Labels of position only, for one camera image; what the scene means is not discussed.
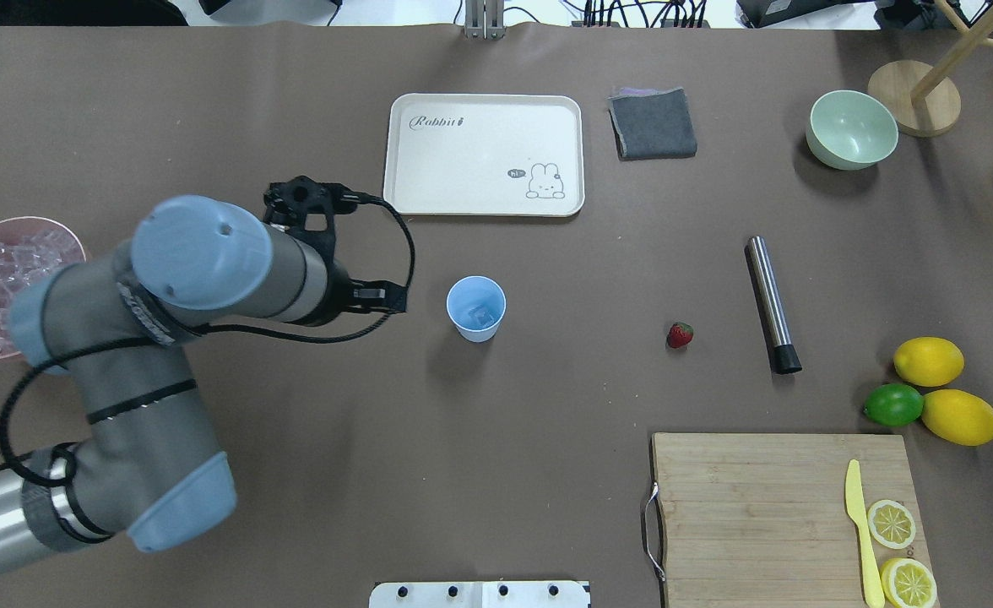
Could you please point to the yellow lemon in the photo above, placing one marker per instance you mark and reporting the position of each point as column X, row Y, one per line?
column 928, row 361
column 958, row 417

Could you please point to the green lime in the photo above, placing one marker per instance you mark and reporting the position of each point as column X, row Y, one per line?
column 894, row 405

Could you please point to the aluminium frame post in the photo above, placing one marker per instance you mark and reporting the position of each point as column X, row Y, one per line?
column 483, row 19

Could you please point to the yellow plastic knife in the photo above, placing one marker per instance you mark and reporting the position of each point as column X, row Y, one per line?
column 854, row 504

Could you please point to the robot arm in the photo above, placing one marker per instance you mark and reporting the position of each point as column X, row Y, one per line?
column 152, row 467

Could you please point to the lemon slice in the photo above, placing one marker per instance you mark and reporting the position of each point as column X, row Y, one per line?
column 909, row 583
column 891, row 524

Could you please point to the wooden cutting board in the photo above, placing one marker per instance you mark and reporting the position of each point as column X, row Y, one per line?
column 758, row 519

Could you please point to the cream rabbit tray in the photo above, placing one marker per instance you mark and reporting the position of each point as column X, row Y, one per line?
column 485, row 155

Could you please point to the mint green bowl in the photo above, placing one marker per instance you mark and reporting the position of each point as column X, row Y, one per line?
column 850, row 130

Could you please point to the grey folded cloth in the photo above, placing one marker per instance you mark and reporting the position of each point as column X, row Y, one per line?
column 652, row 124

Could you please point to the red strawberry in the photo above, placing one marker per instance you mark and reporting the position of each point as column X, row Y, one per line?
column 680, row 335

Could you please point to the steel muddler black tip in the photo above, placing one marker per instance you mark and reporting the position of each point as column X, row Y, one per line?
column 783, row 354

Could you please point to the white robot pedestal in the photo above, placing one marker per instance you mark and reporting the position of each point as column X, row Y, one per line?
column 495, row 593

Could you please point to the light blue plastic cup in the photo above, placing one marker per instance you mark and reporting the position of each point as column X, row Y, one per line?
column 476, row 305

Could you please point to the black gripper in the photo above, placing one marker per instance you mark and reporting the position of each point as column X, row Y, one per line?
column 339, row 285

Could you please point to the wooden cup tree stand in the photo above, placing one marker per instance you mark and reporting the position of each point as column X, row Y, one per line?
column 920, row 97

